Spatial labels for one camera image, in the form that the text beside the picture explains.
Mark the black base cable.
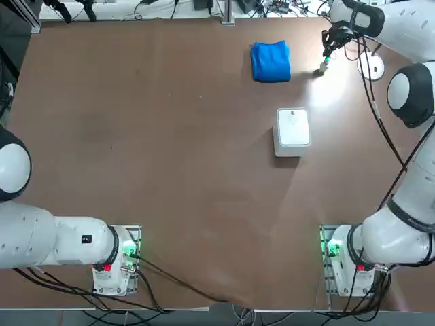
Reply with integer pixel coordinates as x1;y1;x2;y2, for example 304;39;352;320
339;266;394;322
13;266;174;313

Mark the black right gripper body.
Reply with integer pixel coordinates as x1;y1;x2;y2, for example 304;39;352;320
328;20;354;44

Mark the white square box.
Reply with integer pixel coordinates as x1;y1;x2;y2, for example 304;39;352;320
273;107;312;158

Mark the white desk lamp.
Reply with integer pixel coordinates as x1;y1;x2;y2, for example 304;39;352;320
356;42;386;82

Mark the black left base cable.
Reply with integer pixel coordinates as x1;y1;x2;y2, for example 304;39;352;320
13;266;174;313

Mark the black right base cable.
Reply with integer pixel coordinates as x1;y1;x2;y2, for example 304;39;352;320
339;266;394;322

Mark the dark cable across table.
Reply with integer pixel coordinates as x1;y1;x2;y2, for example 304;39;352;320
134;254;245;305

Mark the folded blue cloth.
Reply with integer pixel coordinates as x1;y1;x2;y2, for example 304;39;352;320
250;39;292;83

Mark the aluminium post with bracket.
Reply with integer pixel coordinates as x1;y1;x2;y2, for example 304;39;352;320
220;0;236;26

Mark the black lamp cable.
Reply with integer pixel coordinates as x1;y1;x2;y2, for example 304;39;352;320
343;35;370;62

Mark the aluminium corner bracket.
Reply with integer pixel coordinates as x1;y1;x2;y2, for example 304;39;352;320
23;8;42;35

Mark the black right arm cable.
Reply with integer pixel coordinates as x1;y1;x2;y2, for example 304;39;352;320
353;33;408;211

